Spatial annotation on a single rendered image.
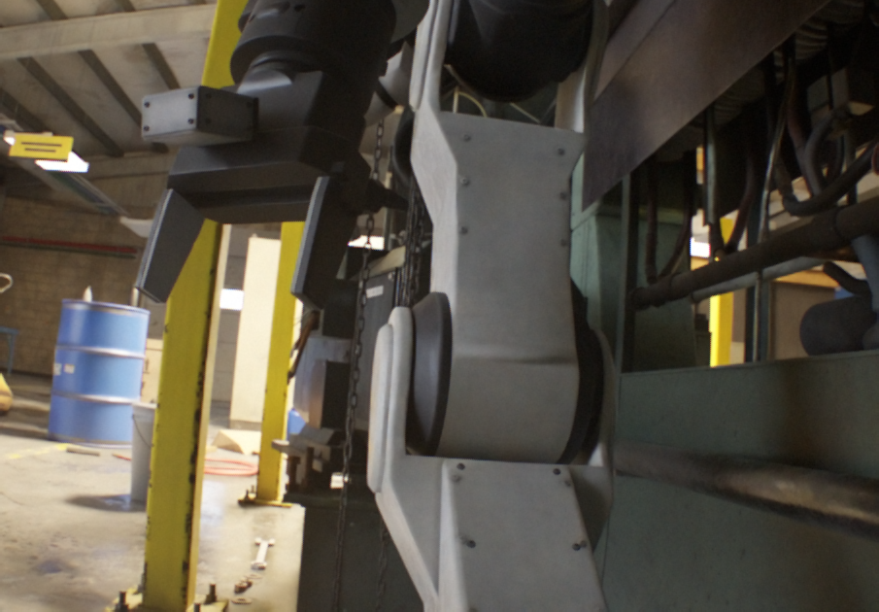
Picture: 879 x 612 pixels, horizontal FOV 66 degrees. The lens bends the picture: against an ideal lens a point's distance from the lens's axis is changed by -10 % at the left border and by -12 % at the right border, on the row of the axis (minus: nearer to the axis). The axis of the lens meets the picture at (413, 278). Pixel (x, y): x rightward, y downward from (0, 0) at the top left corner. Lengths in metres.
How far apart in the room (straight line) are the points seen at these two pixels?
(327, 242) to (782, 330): 7.11
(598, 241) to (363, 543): 0.97
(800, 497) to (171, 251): 0.53
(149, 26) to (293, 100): 10.30
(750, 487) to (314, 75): 0.55
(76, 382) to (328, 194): 4.43
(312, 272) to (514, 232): 0.32
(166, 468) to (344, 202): 1.28
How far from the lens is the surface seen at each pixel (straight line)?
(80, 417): 4.76
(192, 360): 1.59
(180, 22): 10.60
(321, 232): 0.36
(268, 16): 0.44
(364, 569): 1.72
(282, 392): 3.26
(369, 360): 1.54
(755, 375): 0.95
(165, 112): 0.38
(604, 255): 1.99
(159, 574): 1.65
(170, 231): 0.43
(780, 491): 0.71
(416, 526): 0.56
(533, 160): 0.68
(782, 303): 7.43
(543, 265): 0.64
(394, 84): 1.03
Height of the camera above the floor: 0.53
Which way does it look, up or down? 9 degrees up
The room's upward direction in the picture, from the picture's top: 5 degrees clockwise
